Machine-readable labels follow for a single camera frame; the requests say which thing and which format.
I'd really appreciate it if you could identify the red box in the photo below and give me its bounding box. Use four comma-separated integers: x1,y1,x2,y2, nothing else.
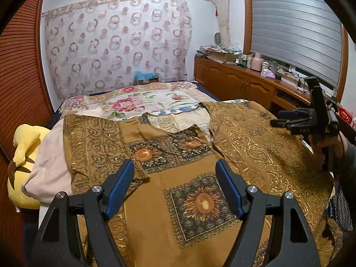
339,107,354,122

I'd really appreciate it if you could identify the yellow plush toy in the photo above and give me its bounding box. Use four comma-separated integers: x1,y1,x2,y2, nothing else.
7,124,51,210

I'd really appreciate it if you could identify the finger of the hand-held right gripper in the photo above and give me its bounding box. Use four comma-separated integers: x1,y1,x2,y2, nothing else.
277,109,315,121
270,119,315,136

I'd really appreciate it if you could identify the floral bed sheet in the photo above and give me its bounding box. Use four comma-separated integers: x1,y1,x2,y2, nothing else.
56,81,251,123

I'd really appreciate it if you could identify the circle print sheer curtain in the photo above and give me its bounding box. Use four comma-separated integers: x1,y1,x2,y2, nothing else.
42,0,194,101

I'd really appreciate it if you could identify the pale pink pillow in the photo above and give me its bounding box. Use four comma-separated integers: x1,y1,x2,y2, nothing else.
21,108,75,203

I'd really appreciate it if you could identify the person's right hand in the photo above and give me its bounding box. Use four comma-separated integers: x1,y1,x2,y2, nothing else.
311,135,345,171

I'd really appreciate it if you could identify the narrow lace curtain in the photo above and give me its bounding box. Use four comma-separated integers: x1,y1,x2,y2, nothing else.
214,0,233,46

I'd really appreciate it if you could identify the grey window blind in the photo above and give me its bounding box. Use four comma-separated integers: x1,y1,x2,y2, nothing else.
249,0,344,89

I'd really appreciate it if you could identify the brown wooden wardrobe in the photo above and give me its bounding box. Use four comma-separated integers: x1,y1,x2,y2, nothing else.
0,0,55,267

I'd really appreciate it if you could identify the brown sunflower print shirt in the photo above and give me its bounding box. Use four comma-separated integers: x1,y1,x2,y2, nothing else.
63,100,344,267

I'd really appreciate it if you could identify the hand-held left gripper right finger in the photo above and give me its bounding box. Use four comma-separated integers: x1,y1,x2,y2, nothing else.
215,160,318,267

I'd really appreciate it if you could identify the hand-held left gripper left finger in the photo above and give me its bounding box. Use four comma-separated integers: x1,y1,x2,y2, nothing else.
29,160,135,267

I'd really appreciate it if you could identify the wooden cabinet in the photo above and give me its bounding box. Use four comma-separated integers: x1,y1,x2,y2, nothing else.
194,56,356,142

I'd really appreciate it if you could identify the pink bottle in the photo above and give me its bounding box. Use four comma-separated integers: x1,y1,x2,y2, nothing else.
251,52,262,71

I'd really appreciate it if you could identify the box with teal cloth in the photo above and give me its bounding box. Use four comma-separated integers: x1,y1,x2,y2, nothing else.
133,71,160,85

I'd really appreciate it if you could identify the pile of boxes and papers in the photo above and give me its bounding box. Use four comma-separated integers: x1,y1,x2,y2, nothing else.
198,44,243,62

